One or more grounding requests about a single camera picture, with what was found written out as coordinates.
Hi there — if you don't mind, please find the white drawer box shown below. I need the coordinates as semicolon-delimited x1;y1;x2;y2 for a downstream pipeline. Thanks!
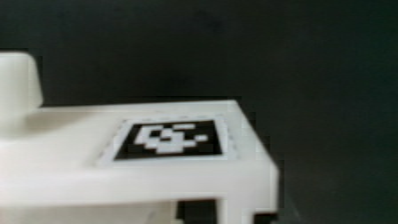
0;51;281;224

